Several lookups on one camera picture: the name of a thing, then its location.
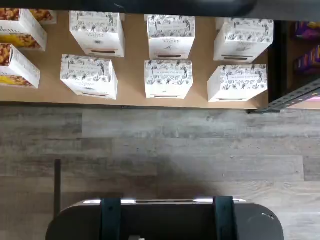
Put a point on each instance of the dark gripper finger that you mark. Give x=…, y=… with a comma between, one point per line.
x=110, y=220
x=225, y=220

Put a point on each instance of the white floral print box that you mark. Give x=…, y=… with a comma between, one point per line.
x=237, y=82
x=171, y=35
x=87, y=75
x=168, y=77
x=243, y=37
x=97, y=32

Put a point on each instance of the black shelf side beam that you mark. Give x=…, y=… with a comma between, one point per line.
x=277, y=62

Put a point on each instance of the white granola box yellow label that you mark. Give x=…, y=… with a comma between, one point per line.
x=17, y=67
x=43, y=16
x=22, y=30

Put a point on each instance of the purple snack box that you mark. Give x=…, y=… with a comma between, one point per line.
x=307, y=30
x=308, y=61

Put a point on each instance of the black metal shelf beam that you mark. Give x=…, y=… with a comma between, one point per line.
x=150, y=6

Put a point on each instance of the black metal rod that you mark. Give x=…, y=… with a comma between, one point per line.
x=57, y=187

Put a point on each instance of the white organic pastry boxes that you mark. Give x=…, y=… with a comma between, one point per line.
x=132, y=75

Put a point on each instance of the grey perforated shelf post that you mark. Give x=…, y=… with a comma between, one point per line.
x=287, y=100

